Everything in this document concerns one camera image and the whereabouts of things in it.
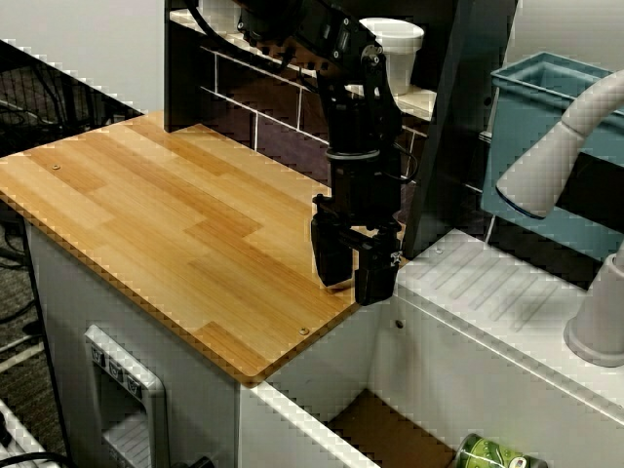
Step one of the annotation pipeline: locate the white power strip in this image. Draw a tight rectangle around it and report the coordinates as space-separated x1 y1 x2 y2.
0 398 43 468

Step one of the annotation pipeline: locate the small white plastic cup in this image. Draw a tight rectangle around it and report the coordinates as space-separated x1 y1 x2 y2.
359 17 426 97

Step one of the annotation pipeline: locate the white toy sink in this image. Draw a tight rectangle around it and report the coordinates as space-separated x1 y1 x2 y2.
238 227 624 468

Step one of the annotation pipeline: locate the black floor cable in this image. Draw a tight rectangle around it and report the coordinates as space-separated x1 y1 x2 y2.
0 450 70 468

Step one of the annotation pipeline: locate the grey toy faucet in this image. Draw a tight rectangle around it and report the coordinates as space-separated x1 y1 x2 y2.
494 67 624 370

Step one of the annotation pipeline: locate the green pea can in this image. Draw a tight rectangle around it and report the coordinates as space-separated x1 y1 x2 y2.
455 432 553 468

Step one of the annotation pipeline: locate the white toy kitchen cabinet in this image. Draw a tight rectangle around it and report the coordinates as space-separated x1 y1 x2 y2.
22 212 245 468

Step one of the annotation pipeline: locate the black wire mesh rack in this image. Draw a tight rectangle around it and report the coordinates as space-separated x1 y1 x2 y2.
0 38 148 162

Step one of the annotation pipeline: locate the grey ice dispenser panel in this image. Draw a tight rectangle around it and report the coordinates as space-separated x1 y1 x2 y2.
83 325 170 468

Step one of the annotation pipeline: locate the dark kitchen upright panel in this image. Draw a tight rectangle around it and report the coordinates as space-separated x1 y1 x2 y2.
403 0 524 260

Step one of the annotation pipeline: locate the teal plastic box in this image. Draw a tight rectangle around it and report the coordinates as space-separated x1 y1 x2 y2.
481 51 624 260

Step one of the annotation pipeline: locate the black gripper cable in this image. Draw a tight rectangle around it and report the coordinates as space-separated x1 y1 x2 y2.
388 142 421 186

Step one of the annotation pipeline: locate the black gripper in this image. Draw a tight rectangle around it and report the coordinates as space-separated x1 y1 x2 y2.
310 148 404 307

